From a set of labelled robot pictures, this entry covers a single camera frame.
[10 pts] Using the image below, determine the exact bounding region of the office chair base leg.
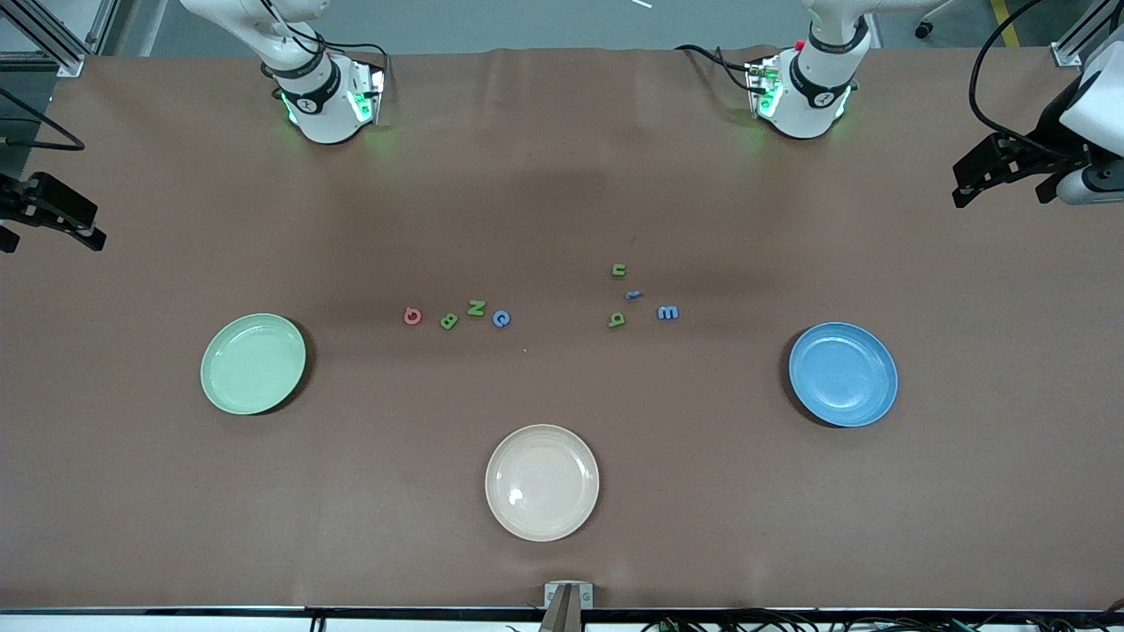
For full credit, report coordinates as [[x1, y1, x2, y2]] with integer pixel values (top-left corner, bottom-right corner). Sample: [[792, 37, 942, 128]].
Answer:
[[913, 0, 962, 40]]

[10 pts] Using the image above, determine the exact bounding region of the blue plate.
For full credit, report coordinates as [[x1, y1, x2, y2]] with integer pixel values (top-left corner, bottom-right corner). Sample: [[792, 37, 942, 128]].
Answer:
[[788, 321, 899, 428]]

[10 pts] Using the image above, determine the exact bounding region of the green plate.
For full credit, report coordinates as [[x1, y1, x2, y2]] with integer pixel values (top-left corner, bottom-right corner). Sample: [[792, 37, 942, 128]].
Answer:
[[200, 313, 307, 416]]

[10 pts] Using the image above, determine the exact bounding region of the silver base connector panel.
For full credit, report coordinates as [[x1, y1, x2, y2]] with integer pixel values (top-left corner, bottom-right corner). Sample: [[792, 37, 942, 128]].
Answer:
[[745, 54, 784, 119], [347, 57, 388, 126]]

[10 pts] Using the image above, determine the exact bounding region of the brown table mat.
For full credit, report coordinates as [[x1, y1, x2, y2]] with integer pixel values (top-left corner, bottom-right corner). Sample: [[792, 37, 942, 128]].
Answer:
[[0, 46, 1124, 613]]

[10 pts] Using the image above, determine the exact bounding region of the beige plate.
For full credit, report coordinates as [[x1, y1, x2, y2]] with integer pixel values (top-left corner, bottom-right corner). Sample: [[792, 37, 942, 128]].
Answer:
[[485, 424, 601, 542]]

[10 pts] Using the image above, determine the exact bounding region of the aluminium frame profile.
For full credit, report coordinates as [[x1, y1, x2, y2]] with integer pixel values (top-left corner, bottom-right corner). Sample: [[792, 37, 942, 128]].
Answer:
[[0, 0, 119, 78], [1049, 0, 1112, 69]]

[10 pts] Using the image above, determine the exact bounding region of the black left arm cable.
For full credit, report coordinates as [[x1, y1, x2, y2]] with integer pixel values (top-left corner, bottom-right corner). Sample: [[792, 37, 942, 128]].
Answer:
[[968, 0, 1050, 141]]

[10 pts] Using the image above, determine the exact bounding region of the black base cable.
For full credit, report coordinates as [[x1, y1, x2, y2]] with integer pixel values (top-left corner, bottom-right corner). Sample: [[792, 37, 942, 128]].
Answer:
[[674, 42, 765, 93]]

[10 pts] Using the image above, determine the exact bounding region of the metal camera post bracket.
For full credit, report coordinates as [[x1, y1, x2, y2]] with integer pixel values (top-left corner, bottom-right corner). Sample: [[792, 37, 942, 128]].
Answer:
[[538, 580, 595, 632]]

